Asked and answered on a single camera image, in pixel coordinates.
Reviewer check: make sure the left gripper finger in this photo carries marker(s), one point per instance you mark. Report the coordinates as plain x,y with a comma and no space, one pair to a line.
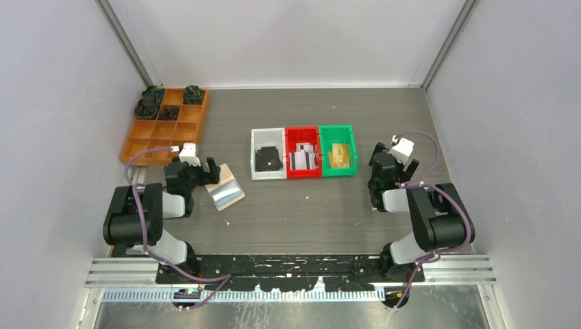
213,173
196,166

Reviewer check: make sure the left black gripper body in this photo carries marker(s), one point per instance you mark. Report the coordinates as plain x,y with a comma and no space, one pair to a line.
194,179

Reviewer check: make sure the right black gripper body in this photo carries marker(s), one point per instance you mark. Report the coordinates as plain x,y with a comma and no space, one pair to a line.
400,175

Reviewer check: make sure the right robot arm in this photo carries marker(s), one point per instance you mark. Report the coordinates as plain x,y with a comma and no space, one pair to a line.
439,220

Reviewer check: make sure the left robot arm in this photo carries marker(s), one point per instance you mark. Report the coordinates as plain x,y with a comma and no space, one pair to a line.
136,215

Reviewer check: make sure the gold card in green bin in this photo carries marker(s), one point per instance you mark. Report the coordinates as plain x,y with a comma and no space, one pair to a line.
339,156

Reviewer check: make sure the white cards in red bin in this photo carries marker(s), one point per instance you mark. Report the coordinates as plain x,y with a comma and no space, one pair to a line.
303,158

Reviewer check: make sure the green plastic bin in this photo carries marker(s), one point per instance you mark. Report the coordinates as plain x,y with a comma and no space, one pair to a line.
329,134

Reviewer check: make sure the black item in white bin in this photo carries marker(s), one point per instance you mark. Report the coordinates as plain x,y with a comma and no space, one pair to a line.
268,159

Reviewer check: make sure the wooden compartment tray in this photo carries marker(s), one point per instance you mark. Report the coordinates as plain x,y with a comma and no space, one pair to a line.
151,134

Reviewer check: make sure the dark bundle middle centre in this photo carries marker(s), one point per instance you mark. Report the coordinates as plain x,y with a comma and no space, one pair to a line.
168,113

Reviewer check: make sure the dark bundle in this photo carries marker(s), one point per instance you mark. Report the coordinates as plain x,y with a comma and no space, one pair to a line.
146,109
155,93
193,95
168,113

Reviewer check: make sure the white plastic bin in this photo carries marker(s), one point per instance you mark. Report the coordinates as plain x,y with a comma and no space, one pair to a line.
263,138

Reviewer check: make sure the dark bundle top right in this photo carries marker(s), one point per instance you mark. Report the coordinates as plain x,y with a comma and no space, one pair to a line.
193,95

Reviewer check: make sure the red plastic bin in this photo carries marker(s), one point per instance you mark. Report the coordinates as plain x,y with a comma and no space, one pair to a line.
294,135

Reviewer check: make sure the dark bundle middle left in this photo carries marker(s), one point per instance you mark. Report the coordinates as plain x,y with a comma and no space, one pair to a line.
146,109

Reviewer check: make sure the dark bundle top left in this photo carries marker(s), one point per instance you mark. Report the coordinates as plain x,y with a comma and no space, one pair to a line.
155,93

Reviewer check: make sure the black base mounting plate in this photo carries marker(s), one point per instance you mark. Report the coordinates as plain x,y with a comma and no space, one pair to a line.
290,273

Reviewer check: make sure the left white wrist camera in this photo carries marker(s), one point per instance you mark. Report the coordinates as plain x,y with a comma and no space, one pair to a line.
188,153

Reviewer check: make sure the aluminium rail frame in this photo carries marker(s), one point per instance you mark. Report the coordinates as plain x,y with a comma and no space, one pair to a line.
139,279

